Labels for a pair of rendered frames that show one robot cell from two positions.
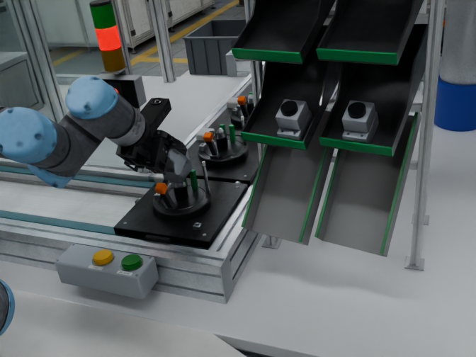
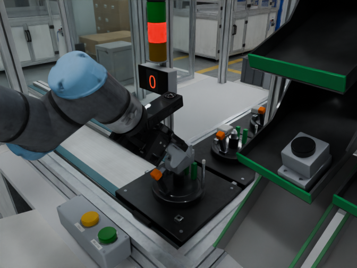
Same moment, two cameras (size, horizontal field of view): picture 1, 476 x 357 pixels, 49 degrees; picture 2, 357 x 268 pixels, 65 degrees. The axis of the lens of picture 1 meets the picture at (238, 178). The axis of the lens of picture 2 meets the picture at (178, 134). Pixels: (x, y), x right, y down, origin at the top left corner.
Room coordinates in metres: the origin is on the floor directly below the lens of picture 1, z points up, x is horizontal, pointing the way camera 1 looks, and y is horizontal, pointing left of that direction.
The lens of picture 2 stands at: (0.49, -0.05, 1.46)
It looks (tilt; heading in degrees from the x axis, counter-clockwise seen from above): 29 degrees down; 19
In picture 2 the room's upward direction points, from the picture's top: straight up
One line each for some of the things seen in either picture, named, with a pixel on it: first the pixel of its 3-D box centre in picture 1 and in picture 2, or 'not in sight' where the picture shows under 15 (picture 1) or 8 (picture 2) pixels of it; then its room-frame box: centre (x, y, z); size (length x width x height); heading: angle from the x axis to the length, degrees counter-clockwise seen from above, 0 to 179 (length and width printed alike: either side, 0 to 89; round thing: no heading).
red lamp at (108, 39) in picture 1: (108, 37); (156, 32); (1.23, 0.26, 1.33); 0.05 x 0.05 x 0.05
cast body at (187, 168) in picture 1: (177, 160); (181, 151); (1.05, 0.13, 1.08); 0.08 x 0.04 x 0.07; 156
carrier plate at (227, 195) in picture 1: (183, 207); (178, 192); (1.04, 0.14, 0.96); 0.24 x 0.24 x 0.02; 66
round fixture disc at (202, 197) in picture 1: (182, 200); (178, 186); (1.04, 0.14, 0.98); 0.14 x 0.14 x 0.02
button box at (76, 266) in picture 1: (106, 269); (92, 229); (0.88, 0.30, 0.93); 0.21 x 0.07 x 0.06; 66
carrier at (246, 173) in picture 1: (222, 141); (233, 140); (1.27, 0.03, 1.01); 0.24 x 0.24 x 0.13; 66
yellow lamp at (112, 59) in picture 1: (112, 58); (158, 50); (1.23, 0.26, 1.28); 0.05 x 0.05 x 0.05
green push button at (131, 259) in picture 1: (132, 263); (107, 236); (0.85, 0.24, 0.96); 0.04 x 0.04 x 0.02
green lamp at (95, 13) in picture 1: (103, 15); (156, 11); (1.23, 0.26, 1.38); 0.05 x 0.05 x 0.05
